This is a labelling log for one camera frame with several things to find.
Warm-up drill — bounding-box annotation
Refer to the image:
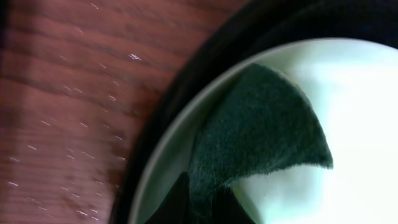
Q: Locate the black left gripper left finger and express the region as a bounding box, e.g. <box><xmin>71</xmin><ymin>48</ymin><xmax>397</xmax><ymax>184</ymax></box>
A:
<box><xmin>145</xmin><ymin>172</ymin><xmax>189</xmax><ymax>224</ymax></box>

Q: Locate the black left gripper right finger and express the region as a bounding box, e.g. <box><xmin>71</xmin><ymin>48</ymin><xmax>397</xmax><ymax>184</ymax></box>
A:
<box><xmin>214</xmin><ymin>188</ymin><xmax>254</xmax><ymax>224</ymax></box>

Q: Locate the green yellow sponge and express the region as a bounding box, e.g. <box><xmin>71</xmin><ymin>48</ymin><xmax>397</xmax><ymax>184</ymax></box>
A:
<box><xmin>188</xmin><ymin>63</ymin><xmax>333</xmax><ymax>223</ymax></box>

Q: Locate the round black serving tray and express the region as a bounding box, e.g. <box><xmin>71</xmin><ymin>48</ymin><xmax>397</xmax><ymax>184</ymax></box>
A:
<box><xmin>109</xmin><ymin>0</ymin><xmax>397</xmax><ymax>223</ymax></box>

